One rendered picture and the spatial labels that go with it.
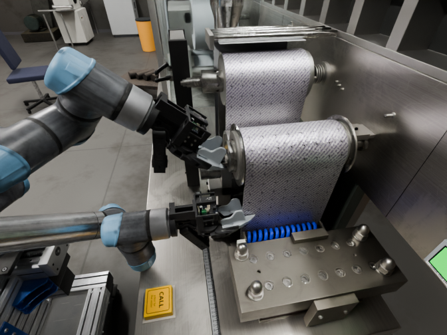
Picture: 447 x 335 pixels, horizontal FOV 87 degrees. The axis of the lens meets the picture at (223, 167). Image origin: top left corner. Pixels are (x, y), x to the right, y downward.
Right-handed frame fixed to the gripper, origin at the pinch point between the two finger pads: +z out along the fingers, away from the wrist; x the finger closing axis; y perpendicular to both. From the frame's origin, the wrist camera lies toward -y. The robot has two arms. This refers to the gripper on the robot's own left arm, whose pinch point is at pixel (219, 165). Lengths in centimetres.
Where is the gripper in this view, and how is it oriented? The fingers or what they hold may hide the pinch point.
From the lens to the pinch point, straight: 56.0
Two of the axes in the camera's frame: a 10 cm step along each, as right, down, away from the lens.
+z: 7.6, 4.0, 5.2
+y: 6.3, -6.6, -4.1
